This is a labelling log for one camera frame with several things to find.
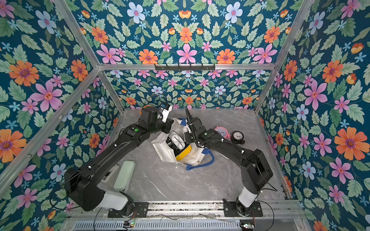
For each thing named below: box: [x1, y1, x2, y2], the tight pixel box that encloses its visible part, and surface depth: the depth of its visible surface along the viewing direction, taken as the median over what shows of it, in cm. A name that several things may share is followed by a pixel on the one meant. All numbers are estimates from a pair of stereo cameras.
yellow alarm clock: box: [175, 144, 193, 161], surface depth 90 cm
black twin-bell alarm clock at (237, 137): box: [231, 130, 246, 145], surface depth 101 cm
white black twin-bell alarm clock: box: [165, 130, 189, 157], surface depth 87 cm
